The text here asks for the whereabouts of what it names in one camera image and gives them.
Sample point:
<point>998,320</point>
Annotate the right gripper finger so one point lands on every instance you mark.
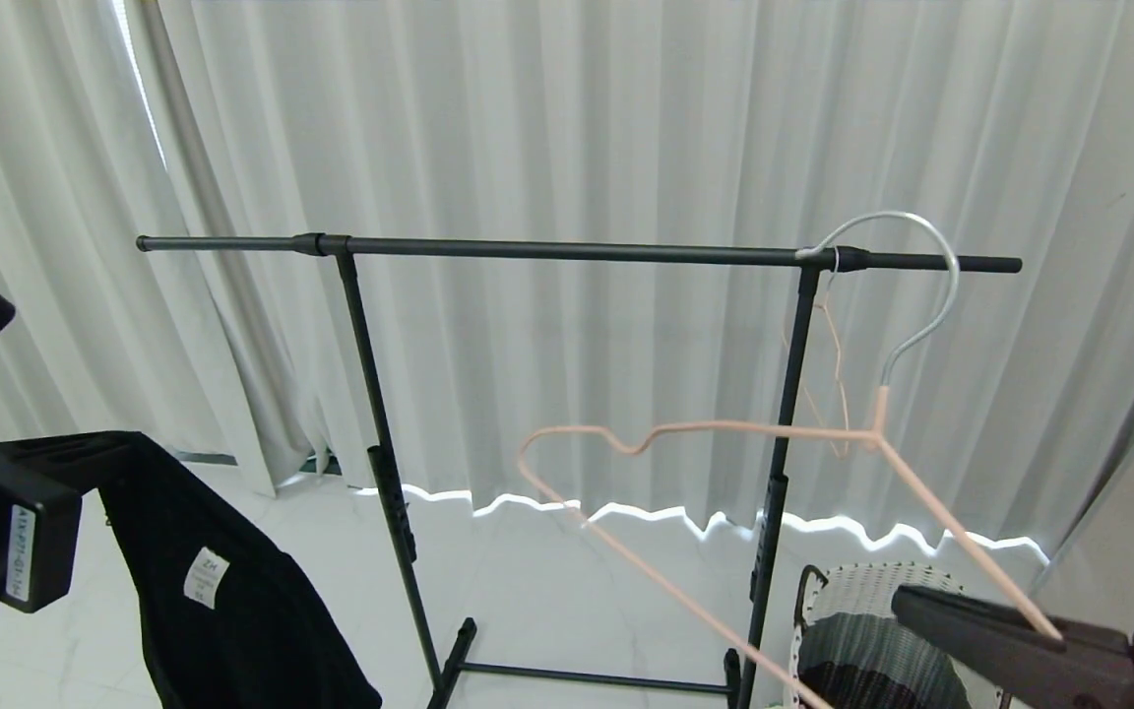
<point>1020,650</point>

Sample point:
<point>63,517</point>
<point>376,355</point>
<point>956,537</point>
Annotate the pink clothes hanger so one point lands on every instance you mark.
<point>968,537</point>
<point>838,374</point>

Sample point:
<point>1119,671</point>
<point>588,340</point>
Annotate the black clothes rack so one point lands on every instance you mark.
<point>577,251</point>

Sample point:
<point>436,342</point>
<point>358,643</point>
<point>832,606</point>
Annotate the white laundry basket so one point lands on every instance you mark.
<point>862,591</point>

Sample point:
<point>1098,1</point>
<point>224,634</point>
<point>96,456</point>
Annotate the black t-shirt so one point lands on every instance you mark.
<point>232,650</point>

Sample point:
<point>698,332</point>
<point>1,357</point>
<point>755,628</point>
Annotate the white curtain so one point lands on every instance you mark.
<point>35,197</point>
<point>577,148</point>

